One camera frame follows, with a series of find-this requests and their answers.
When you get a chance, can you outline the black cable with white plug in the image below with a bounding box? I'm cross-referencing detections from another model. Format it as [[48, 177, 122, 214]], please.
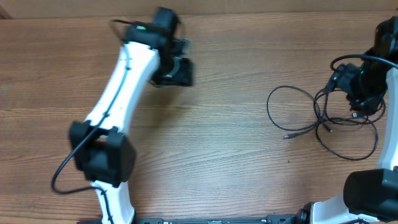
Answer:
[[312, 86, 387, 127]]

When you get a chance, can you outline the black micro USB cable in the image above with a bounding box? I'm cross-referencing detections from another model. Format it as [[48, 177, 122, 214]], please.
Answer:
[[314, 90, 379, 162]]

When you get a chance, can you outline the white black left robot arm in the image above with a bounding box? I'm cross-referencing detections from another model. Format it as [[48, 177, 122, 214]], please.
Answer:
[[69, 7, 193, 223]]

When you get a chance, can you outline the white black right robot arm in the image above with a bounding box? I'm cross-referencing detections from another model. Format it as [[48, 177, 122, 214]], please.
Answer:
[[307, 16, 397, 223]]

